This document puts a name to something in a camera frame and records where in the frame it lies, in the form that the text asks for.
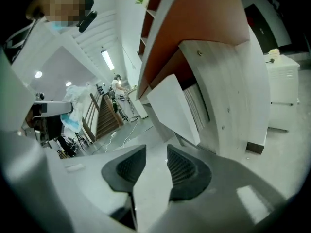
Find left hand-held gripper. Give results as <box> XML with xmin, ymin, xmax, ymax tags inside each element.
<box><xmin>23</xmin><ymin>101</ymin><xmax>74</xmax><ymax>147</ymax></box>

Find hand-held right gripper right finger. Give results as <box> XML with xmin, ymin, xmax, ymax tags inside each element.
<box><xmin>150</xmin><ymin>144</ymin><xmax>289</xmax><ymax>233</ymax></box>

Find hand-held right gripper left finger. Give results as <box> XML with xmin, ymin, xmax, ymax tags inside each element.
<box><xmin>47</xmin><ymin>144</ymin><xmax>148</xmax><ymax>233</ymax></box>

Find white and blue item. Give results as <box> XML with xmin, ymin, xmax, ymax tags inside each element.
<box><xmin>60</xmin><ymin>83</ymin><xmax>90</xmax><ymax>133</ymax></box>

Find white desk drawer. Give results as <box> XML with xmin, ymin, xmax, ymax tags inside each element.
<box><xmin>146</xmin><ymin>73</ymin><xmax>211</xmax><ymax>146</ymax></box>

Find wooden desk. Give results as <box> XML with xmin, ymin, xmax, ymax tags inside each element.
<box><xmin>135</xmin><ymin>0</ymin><xmax>272</xmax><ymax>158</ymax></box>

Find black tripod stand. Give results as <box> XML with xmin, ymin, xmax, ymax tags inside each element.
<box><xmin>56</xmin><ymin>131</ymin><xmax>86</xmax><ymax>159</ymax></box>

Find wooden staircase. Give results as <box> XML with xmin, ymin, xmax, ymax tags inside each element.
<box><xmin>82</xmin><ymin>92</ymin><xmax>125</xmax><ymax>143</ymax></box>

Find rectangular ceiling light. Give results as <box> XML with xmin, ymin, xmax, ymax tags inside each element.
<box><xmin>100</xmin><ymin>49</ymin><xmax>116</xmax><ymax>71</ymax></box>

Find person's head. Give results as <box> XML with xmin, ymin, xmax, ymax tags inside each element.
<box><xmin>25</xmin><ymin>0</ymin><xmax>92</xmax><ymax>30</ymax></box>

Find white metal cabinet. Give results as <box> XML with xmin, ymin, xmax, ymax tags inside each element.
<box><xmin>265</xmin><ymin>53</ymin><xmax>301</xmax><ymax>133</ymax></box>

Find dark door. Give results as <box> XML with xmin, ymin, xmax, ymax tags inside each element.
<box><xmin>243</xmin><ymin>3</ymin><xmax>292</xmax><ymax>56</ymax></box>

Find white floor cable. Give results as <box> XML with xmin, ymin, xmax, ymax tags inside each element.
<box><xmin>104</xmin><ymin>116</ymin><xmax>141</xmax><ymax>153</ymax></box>

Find black head-worn camera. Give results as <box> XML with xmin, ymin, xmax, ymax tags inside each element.
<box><xmin>77</xmin><ymin>0</ymin><xmax>98</xmax><ymax>33</ymax></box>

